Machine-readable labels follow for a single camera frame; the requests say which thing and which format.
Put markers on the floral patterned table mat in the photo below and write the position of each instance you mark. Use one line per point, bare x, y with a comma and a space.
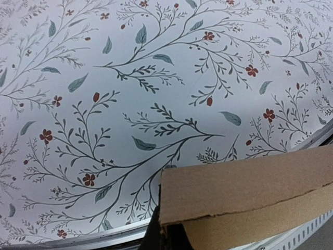
98, 97

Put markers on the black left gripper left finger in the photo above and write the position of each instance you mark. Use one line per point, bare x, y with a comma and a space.
152, 237

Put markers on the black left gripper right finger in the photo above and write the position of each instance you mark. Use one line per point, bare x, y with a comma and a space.
177, 238

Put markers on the brown cardboard paper box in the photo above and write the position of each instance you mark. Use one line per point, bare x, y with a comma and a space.
231, 204

